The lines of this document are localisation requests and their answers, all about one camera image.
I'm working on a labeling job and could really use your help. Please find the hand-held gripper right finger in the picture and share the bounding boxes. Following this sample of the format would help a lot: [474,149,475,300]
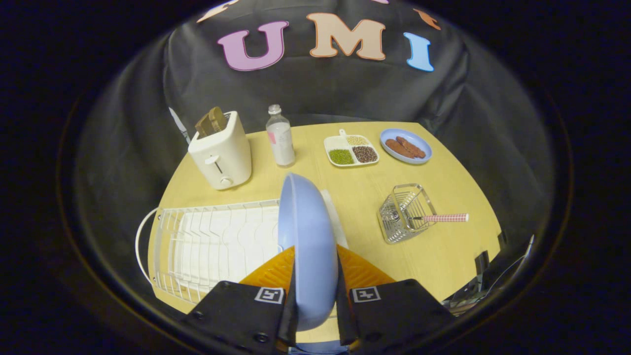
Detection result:
[336,245,456,354]

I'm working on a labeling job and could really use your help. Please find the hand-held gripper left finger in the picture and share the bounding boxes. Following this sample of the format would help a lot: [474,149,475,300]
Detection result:
[180,246,299,355]

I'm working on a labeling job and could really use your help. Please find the clear plastic bottle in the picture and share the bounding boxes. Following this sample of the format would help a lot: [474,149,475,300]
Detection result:
[266,104,296,167]

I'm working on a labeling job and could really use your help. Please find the spoon with red checkered handle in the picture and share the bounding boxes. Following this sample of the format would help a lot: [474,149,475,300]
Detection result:
[386,211,469,223]

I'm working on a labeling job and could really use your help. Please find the brown sausage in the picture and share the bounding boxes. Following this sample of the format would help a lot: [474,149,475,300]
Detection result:
[396,136,426,159]
[385,139,416,159]

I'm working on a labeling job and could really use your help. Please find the metal wire basket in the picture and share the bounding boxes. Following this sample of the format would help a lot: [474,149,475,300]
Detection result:
[378,183,438,245]

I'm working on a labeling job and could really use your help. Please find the black backdrop cloth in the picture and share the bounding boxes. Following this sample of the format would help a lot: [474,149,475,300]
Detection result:
[74,0,558,296]

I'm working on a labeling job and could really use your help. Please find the white wire dish rack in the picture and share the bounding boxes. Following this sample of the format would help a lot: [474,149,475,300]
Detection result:
[135,190,349,305]

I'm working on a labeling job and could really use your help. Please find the light blue plate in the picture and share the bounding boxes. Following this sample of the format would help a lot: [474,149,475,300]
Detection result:
[278,173,339,332]

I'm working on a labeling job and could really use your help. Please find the cream toaster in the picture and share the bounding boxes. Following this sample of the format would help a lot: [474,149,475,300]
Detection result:
[188,110,252,191]

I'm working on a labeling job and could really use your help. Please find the brown toast slice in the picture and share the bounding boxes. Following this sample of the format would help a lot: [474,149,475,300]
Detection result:
[195,106,228,139]

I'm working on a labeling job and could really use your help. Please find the blue plate with sausages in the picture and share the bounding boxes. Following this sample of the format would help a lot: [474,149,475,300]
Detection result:
[380,128,433,165]

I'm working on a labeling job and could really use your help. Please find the white divided tray with beans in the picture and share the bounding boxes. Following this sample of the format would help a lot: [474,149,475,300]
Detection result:
[323,129,380,168]

